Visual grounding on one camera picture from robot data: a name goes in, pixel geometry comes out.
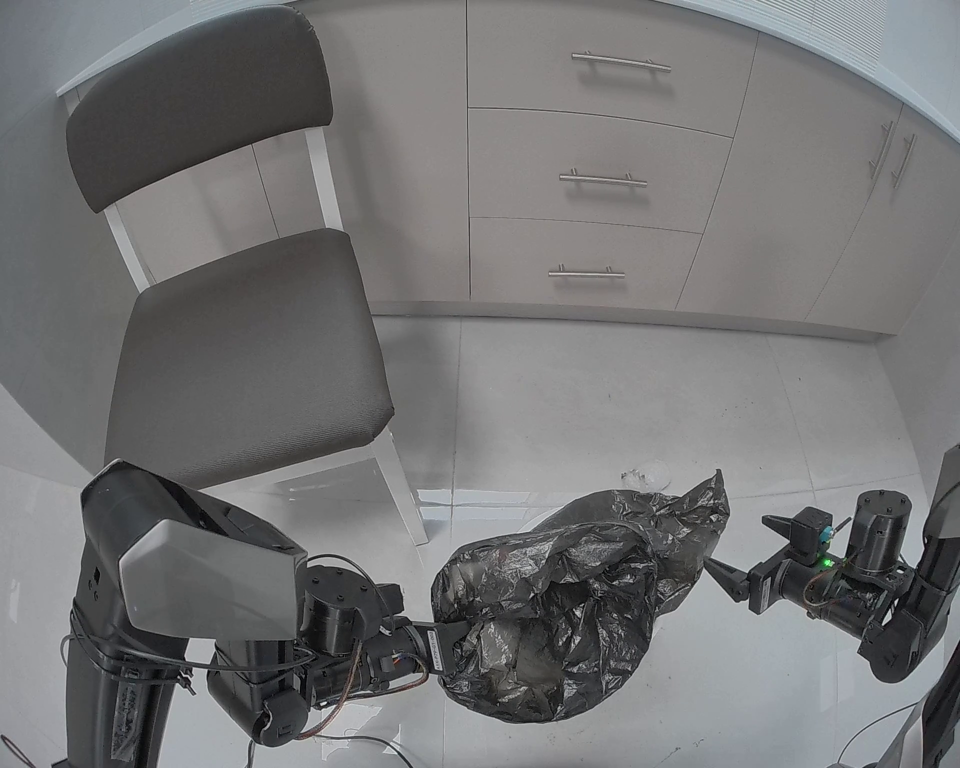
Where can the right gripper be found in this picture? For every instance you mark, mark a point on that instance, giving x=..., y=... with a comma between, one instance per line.
x=787, y=581

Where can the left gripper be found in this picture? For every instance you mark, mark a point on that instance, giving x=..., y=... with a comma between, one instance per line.
x=420, y=652

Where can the clear wrapper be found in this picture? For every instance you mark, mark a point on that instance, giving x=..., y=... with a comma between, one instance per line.
x=646, y=477

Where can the black plastic bag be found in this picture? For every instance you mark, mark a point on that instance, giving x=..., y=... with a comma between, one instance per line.
x=570, y=600

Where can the grey padded white chair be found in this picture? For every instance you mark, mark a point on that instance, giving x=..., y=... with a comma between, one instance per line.
x=240, y=352

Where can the beige drawer cabinet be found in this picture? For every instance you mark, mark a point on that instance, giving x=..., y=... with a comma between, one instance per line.
x=600, y=135

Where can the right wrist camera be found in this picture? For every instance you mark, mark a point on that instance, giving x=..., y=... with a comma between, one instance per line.
x=812, y=525

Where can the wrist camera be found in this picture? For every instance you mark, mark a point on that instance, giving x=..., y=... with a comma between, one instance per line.
x=388, y=600
x=812, y=525

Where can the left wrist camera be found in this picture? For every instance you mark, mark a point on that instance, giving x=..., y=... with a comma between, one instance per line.
x=388, y=600

